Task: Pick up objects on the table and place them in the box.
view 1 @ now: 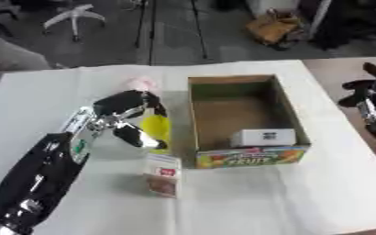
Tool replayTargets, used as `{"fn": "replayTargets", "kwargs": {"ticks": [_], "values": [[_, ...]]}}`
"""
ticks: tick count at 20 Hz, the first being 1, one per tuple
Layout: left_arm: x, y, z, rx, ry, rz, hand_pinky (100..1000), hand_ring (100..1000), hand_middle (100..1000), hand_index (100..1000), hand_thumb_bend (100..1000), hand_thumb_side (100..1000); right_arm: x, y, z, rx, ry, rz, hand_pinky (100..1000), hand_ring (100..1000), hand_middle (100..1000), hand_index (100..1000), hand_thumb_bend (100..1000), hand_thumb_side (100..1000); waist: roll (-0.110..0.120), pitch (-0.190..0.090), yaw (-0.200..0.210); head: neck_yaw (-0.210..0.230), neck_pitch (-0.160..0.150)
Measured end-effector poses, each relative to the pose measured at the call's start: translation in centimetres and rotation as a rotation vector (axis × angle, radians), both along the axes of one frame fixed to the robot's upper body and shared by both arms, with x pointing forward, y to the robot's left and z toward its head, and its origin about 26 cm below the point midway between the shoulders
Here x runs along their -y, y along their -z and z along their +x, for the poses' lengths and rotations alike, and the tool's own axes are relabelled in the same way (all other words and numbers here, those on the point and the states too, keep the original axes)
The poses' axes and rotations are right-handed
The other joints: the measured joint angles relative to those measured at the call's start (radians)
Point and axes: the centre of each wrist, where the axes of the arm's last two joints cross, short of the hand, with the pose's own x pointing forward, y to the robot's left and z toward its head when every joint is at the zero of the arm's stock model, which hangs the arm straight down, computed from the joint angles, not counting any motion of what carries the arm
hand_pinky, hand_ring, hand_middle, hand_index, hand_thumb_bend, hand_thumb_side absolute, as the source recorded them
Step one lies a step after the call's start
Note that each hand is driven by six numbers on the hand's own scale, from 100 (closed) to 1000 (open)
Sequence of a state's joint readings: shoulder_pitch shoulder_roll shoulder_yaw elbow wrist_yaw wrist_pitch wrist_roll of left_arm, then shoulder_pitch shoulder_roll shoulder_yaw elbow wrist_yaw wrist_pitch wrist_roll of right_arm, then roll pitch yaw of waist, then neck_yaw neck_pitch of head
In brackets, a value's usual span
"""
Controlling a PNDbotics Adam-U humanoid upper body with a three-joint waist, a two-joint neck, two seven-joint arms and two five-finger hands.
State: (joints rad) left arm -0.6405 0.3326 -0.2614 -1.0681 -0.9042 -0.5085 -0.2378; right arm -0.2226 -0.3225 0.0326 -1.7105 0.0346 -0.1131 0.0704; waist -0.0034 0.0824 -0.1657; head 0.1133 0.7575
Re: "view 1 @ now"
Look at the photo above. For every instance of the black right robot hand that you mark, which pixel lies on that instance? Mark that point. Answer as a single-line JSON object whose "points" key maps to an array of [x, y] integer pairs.
{"points": [[369, 88]]}

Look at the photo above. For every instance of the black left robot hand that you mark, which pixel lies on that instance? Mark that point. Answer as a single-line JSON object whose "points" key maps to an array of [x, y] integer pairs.
{"points": [[123, 105]]}

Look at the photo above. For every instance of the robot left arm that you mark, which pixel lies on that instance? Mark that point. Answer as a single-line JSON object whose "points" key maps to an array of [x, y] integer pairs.
{"points": [[33, 180]]}

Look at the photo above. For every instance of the small white box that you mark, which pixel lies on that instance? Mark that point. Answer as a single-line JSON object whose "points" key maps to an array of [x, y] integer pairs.
{"points": [[263, 137]]}

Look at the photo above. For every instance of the open cardboard box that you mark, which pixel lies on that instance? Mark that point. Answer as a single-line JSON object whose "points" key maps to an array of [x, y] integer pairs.
{"points": [[247, 122]]}

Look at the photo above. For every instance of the pink round object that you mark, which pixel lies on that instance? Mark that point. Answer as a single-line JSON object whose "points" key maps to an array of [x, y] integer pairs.
{"points": [[142, 83]]}

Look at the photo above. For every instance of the yellow bottle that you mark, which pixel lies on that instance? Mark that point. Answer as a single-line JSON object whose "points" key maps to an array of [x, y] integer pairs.
{"points": [[156, 130]]}

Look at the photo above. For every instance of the white and brown carton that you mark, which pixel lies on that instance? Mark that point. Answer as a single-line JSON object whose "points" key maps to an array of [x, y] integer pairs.
{"points": [[162, 174]]}

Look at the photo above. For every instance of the black tripod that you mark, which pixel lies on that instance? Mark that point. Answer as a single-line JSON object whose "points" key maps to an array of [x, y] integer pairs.
{"points": [[167, 27]]}

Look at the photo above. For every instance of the white office chair base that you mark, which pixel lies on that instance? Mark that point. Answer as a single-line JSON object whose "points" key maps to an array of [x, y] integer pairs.
{"points": [[73, 18]]}

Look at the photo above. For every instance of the tan bag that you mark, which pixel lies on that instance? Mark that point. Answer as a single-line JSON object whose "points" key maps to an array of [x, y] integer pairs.
{"points": [[274, 27]]}

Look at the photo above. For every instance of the person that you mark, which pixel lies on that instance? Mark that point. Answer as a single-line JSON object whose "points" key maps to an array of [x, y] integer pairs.
{"points": [[9, 53]]}

